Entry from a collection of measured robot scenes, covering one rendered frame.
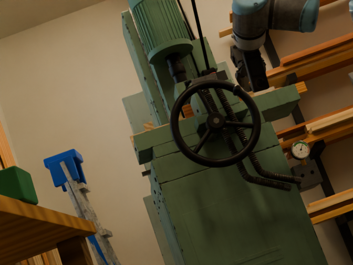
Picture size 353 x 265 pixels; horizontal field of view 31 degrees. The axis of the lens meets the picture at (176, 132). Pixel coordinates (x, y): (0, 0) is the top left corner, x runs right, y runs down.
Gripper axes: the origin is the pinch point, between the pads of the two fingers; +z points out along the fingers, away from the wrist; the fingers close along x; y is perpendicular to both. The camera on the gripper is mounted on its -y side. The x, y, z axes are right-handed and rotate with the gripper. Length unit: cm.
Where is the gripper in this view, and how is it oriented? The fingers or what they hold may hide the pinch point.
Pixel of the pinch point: (250, 90)
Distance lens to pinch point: 194.1
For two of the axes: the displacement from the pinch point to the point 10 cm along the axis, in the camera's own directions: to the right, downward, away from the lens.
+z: 0.8, 5.7, 8.2
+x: -9.4, 3.1, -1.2
